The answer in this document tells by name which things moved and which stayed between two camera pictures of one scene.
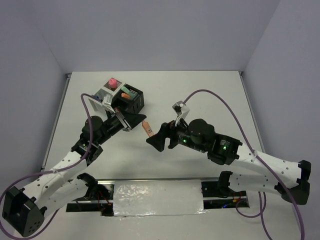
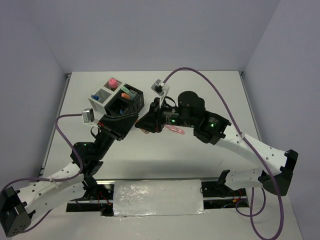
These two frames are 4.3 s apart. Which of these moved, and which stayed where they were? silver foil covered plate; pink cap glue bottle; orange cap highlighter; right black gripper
Moved: right black gripper
Stayed: orange cap highlighter; silver foil covered plate; pink cap glue bottle
